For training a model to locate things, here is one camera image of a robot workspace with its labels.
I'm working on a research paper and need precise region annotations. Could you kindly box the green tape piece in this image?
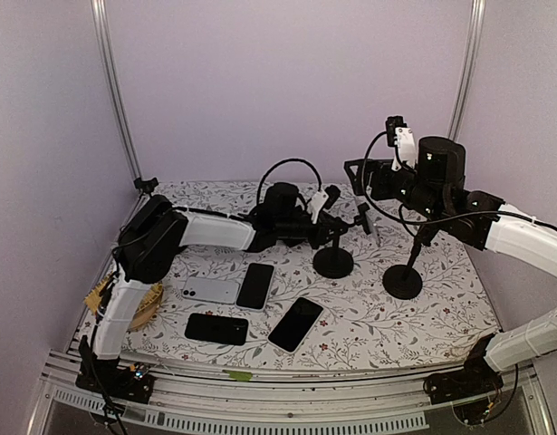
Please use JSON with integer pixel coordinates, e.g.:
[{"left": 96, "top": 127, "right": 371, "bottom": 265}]
[{"left": 224, "top": 370, "right": 253, "bottom": 382}]

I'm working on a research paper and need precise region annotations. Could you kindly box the white-edged phone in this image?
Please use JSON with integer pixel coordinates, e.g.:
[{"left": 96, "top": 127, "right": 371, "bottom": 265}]
[
  {"left": 268, "top": 297, "right": 323, "bottom": 353},
  {"left": 235, "top": 263, "right": 275, "bottom": 311}
]

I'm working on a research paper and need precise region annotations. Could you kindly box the black round phone stand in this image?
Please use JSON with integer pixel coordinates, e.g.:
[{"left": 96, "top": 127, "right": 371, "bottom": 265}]
[
  {"left": 312, "top": 202, "right": 372, "bottom": 278},
  {"left": 382, "top": 224, "right": 439, "bottom": 300},
  {"left": 133, "top": 177, "right": 159, "bottom": 196}
]

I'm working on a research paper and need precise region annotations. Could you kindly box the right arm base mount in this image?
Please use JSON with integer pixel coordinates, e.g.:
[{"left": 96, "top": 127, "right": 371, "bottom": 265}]
[{"left": 423, "top": 333, "right": 504, "bottom": 404}]

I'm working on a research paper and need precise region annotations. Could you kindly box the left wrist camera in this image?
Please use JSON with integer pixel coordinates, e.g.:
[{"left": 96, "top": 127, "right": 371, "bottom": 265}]
[{"left": 306, "top": 185, "right": 341, "bottom": 225}]

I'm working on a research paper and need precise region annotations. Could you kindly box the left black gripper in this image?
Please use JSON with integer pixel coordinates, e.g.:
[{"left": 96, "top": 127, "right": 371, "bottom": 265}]
[{"left": 278, "top": 213, "right": 350, "bottom": 250}]

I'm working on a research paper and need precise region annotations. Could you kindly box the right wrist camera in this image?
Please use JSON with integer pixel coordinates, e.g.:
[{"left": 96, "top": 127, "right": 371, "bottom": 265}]
[{"left": 385, "top": 115, "right": 418, "bottom": 171}]

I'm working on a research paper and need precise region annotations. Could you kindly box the floral table mat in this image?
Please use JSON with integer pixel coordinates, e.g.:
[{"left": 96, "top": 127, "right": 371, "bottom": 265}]
[{"left": 73, "top": 180, "right": 504, "bottom": 372}]

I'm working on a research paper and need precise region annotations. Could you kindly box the left aluminium frame post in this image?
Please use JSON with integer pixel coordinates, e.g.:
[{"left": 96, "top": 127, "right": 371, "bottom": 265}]
[{"left": 91, "top": 0, "right": 142, "bottom": 180}]

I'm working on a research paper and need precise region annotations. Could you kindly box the white phone dual camera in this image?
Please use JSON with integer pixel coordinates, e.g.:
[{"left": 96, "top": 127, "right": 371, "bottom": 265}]
[{"left": 181, "top": 276, "right": 240, "bottom": 305}]

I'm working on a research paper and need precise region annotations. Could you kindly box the right aluminium frame post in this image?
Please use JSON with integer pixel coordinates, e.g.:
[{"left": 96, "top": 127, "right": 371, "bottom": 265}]
[{"left": 447, "top": 0, "right": 486, "bottom": 141}]

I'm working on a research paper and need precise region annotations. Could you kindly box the silver phone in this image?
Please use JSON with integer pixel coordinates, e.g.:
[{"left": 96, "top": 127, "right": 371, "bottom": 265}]
[{"left": 370, "top": 217, "right": 381, "bottom": 247}]

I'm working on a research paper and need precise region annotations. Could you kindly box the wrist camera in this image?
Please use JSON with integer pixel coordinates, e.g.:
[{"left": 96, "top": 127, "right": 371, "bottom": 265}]
[
  {"left": 385, "top": 115, "right": 418, "bottom": 171},
  {"left": 306, "top": 185, "right": 341, "bottom": 225}
]

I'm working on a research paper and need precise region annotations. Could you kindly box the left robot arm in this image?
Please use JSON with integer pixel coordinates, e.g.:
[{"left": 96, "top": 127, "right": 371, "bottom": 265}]
[{"left": 79, "top": 179, "right": 354, "bottom": 393}]

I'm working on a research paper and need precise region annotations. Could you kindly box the front aluminium rail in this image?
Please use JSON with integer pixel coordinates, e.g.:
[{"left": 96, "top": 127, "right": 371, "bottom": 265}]
[{"left": 27, "top": 351, "right": 556, "bottom": 434}]

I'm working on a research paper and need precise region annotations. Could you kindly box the aluminium frame post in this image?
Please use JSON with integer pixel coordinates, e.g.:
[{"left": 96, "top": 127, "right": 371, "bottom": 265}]
[
  {"left": 447, "top": 0, "right": 486, "bottom": 141},
  {"left": 91, "top": 0, "right": 142, "bottom": 180}
]

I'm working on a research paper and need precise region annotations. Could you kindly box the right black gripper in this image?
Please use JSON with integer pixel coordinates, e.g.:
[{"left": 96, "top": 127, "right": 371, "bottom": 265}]
[{"left": 345, "top": 158, "right": 444, "bottom": 223}]

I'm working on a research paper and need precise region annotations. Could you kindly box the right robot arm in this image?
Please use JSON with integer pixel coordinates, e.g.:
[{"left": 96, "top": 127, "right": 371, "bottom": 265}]
[{"left": 343, "top": 136, "right": 557, "bottom": 298}]

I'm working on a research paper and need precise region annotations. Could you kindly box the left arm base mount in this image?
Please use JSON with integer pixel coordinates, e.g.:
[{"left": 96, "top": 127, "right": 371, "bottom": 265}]
[{"left": 75, "top": 335, "right": 156, "bottom": 404}]

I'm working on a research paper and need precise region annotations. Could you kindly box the woven bamboo basket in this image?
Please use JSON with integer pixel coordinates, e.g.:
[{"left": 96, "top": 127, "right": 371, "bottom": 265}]
[{"left": 84, "top": 274, "right": 164, "bottom": 332}]

